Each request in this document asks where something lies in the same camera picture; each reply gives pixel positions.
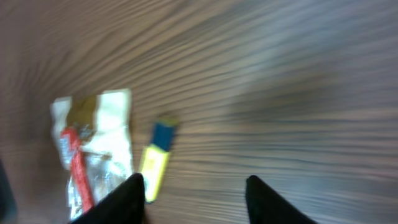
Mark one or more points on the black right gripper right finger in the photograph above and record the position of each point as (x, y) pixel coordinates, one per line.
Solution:
(266, 206)

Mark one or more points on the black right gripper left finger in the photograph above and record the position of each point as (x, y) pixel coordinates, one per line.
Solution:
(124, 205)

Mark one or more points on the yellow highlighter pen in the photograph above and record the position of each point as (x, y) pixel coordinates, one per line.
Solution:
(155, 156)

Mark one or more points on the red stick snack packet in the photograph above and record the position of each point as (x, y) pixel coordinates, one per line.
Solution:
(71, 140)

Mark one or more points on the beige brown snack pouch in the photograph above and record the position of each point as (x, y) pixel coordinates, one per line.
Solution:
(102, 124)

